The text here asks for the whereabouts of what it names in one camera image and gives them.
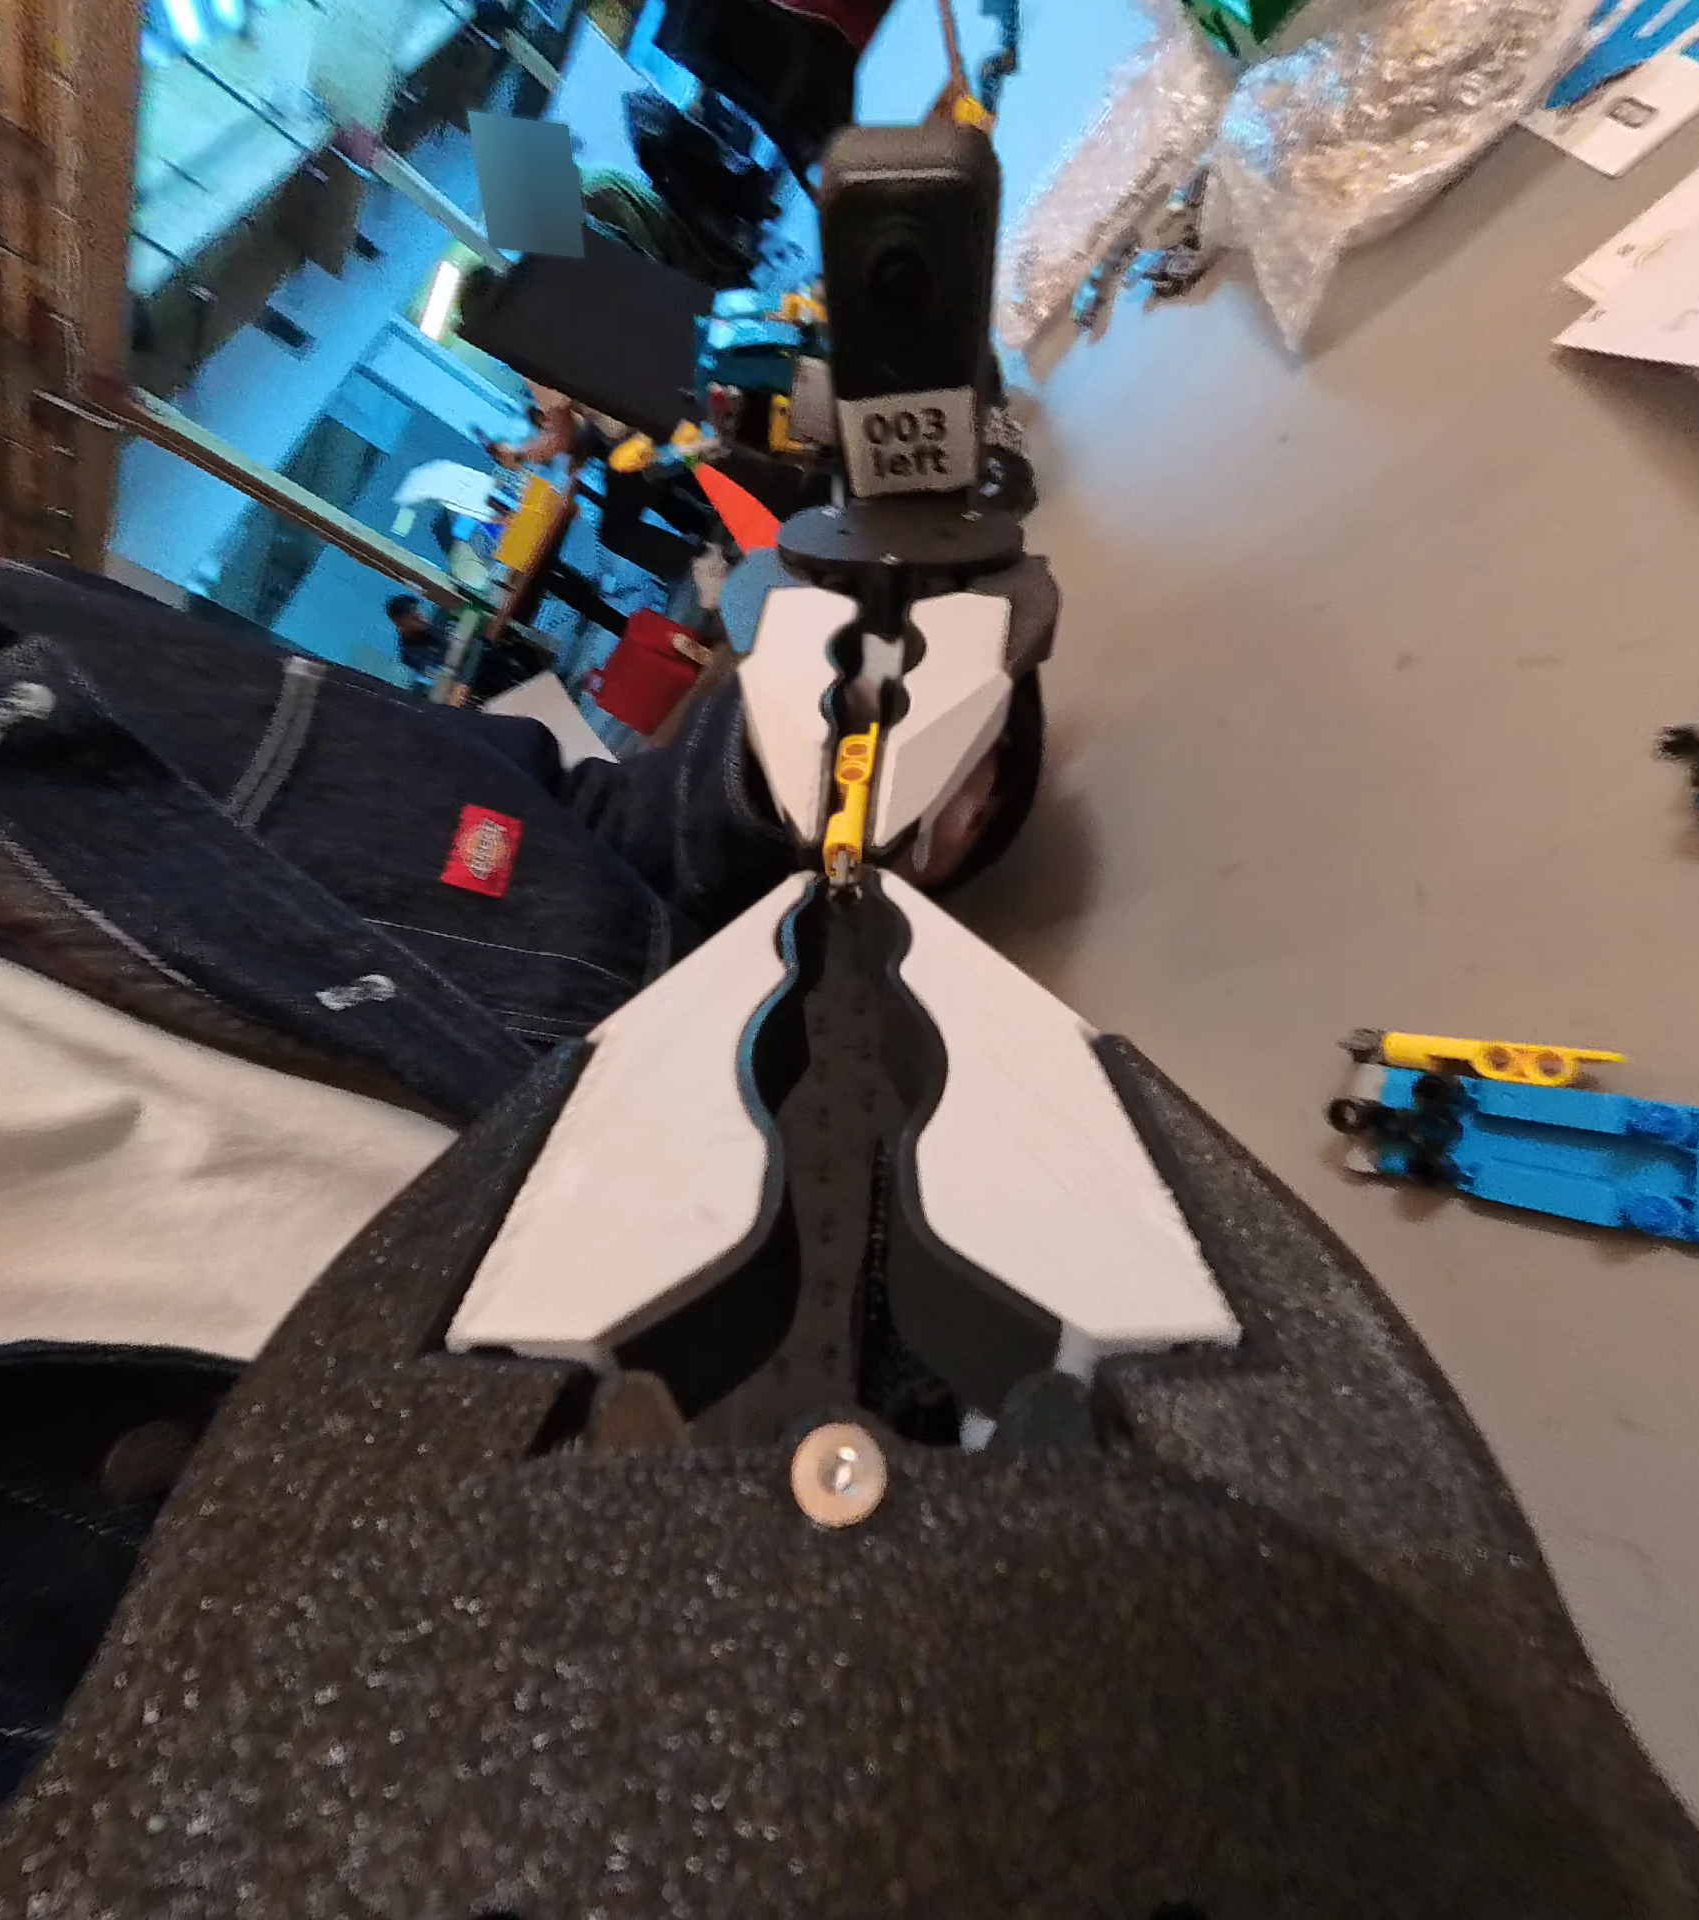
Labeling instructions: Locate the person's white shirt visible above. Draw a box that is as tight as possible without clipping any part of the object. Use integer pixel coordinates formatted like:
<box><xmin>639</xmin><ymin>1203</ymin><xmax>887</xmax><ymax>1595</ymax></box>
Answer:
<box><xmin>0</xmin><ymin>900</ymin><xmax>455</xmax><ymax>1363</ymax></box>

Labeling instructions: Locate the blue robot sticker sheet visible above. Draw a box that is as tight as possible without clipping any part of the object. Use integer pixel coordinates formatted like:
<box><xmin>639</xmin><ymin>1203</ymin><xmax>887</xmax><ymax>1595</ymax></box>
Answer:
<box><xmin>1523</xmin><ymin>0</ymin><xmax>1699</xmax><ymax>178</ymax></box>

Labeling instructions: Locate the blue-yellow brick assembly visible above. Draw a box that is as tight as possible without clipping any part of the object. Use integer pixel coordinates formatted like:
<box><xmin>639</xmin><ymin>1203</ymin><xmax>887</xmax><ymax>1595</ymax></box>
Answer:
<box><xmin>1329</xmin><ymin>1056</ymin><xmax>1699</xmax><ymax>1257</ymax></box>

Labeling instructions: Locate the red cloth bag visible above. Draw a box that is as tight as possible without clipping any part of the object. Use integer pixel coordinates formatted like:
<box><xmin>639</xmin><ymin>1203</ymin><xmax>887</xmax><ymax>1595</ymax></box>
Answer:
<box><xmin>593</xmin><ymin>606</ymin><xmax>719</xmax><ymax>740</ymax></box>

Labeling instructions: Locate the grey desk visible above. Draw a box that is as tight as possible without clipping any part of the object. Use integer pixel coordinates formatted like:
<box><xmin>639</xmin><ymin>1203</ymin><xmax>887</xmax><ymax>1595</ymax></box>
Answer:
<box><xmin>923</xmin><ymin>0</ymin><xmax>1699</xmax><ymax>1920</ymax></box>

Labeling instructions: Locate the yellow plastic bin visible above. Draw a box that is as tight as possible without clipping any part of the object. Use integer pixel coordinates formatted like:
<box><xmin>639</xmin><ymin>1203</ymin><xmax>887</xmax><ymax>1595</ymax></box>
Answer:
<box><xmin>495</xmin><ymin>473</ymin><xmax>575</xmax><ymax>577</ymax></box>

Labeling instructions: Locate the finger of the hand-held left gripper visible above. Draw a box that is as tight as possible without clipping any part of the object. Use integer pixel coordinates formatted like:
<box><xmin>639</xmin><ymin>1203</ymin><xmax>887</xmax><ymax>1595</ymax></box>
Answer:
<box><xmin>735</xmin><ymin>584</ymin><xmax>865</xmax><ymax>855</ymax></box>
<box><xmin>867</xmin><ymin>593</ymin><xmax>1015</xmax><ymax>861</ymax></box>

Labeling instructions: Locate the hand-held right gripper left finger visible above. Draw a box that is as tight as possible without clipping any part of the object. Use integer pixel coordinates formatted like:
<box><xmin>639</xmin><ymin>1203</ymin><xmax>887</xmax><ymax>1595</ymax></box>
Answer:
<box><xmin>441</xmin><ymin>870</ymin><xmax>813</xmax><ymax>1421</ymax></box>

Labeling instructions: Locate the person's left hand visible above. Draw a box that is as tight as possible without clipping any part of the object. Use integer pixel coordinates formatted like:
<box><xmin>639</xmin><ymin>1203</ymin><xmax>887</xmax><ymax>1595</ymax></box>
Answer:
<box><xmin>921</xmin><ymin>746</ymin><xmax>1011</xmax><ymax>888</ymax></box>

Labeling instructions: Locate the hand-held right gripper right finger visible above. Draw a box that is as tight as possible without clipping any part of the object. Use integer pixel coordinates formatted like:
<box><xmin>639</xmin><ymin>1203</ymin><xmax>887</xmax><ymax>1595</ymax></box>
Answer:
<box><xmin>855</xmin><ymin>870</ymin><xmax>1243</xmax><ymax>1429</ymax></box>

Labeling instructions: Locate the yellow building piece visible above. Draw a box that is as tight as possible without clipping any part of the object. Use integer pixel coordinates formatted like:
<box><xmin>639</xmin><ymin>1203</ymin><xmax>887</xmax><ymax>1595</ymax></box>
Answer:
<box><xmin>821</xmin><ymin>723</ymin><xmax>883</xmax><ymax>885</ymax></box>
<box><xmin>1335</xmin><ymin>1026</ymin><xmax>1627</xmax><ymax>1087</ymax></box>

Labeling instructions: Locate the clear plastic bag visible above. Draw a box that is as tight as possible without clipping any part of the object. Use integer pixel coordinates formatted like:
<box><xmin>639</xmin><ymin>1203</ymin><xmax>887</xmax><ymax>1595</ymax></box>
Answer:
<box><xmin>1005</xmin><ymin>0</ymin><xmax>1541</xmax><ymax>358</ymax></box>

